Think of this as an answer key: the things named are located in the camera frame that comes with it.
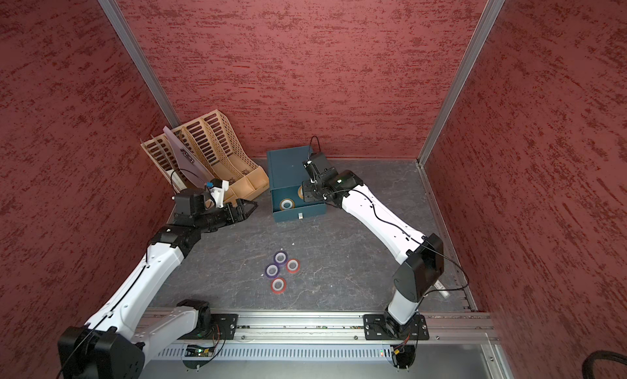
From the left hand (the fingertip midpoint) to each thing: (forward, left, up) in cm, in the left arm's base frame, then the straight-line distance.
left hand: (249, 212), depth 78 cm
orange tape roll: (+5, -17, +4) cm, 18 cm away
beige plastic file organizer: (+40, +25, -5) cm, 47 cm away
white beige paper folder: (+9, +25, +5) cm, 27 cm away
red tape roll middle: (-12, -14, -20) cm, 27 cm away
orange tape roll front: (+7, -11, -5) cm, 14 cm away
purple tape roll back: (-8, -9, -19) cm, 23 cm away
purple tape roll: (-12, -6, -20) cm, 24 cm away
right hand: (+6, -20, +2) cm, 21 cm away
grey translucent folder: (+29, +34, -8) cm, 45 cm away
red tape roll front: (-19, -10, -20) cm, 29 cm away
